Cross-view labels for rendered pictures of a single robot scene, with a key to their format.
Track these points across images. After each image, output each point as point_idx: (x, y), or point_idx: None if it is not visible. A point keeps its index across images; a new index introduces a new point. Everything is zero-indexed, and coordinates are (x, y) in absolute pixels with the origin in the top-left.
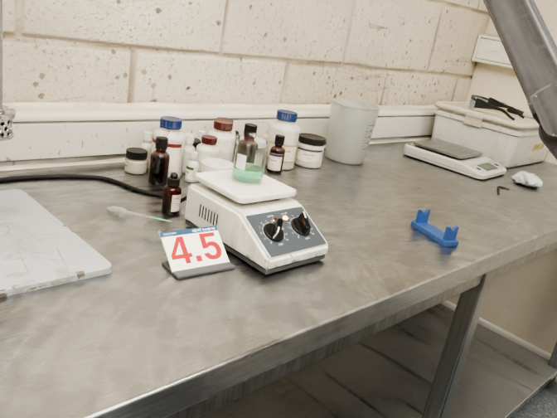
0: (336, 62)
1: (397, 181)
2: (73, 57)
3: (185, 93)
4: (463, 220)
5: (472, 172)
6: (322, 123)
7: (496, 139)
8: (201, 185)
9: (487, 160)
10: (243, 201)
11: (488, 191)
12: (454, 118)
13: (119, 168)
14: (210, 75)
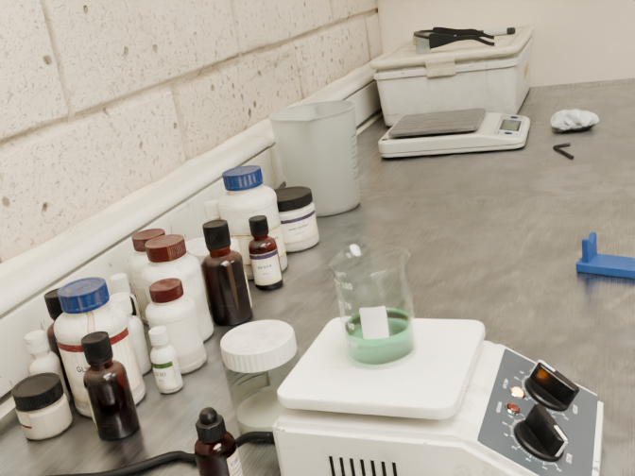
0: (231, 57)
1: (441, 204)
2: None
3: (43, 218)
4: (610, 221)
5: (505, 142)
6: (260, 162)
7: (486, 81)
8: (299, 411)
9: (498, 116)
10: (453, 410)
11: (557, 161)
12: (410, 75)
13: (11, 438)
14: (72, 163)
